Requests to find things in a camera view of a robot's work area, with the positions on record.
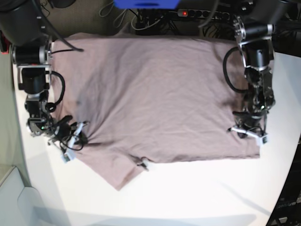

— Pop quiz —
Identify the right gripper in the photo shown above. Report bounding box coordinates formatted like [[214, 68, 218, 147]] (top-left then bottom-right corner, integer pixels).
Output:
[[47, 115, 90, 154]]

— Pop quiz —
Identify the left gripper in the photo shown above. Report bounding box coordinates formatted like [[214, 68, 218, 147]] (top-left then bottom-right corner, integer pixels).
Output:
[[227, 111, 267, 140]]

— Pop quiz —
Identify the mauve t-shirt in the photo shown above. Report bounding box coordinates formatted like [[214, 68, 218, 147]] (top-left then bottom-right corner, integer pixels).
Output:
[[52, 33, 260, 190]]

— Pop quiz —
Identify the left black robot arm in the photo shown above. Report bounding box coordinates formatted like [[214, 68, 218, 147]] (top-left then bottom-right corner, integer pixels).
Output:
[[222, 0, 300, 145]]

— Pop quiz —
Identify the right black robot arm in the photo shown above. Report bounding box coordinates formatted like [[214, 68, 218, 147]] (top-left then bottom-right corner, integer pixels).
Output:
[[0, 0, 88, 161]]

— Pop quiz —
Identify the red black clamp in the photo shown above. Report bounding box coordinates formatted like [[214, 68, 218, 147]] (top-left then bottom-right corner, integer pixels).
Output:
[[0, 32, 10, 54]]

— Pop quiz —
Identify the blue box overhead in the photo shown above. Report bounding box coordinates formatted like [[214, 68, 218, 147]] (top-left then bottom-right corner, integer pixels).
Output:
[[113, 0, 180, 9]]

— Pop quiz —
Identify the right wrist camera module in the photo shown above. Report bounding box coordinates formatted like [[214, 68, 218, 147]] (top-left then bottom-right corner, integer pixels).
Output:
[[61, 150, 76, 163]]

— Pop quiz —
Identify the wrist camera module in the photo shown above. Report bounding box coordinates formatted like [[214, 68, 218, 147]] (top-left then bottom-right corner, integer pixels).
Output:
[[256, 134, 268, 146], [61, 150, 76, 163]]

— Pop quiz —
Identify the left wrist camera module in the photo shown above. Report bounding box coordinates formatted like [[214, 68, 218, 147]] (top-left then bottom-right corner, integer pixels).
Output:
[[256, 134, 268, 146]]

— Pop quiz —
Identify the white power strip red switch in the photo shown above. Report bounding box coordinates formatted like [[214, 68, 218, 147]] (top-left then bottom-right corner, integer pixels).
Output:
[[177, 9, 230, 21]]

